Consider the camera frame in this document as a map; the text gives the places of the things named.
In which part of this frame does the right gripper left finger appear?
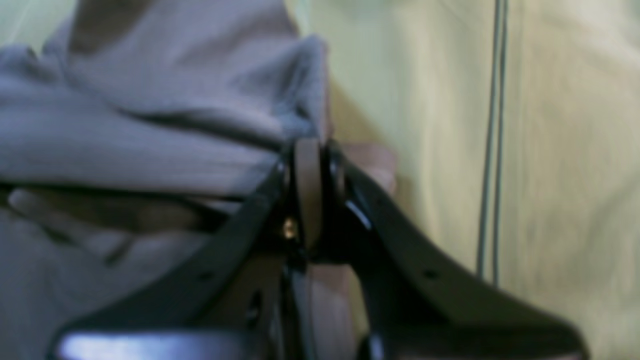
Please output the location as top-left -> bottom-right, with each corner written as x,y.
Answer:
47,137 -> 323,360

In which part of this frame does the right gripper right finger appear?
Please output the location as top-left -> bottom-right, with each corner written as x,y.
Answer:
322,142 -> 589,360

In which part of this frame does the dark grey t-shirt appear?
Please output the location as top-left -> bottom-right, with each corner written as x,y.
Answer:
1,0 -> 332,360

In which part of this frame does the pale green table cloth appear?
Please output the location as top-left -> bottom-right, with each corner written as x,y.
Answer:
0,0 -> 640,360

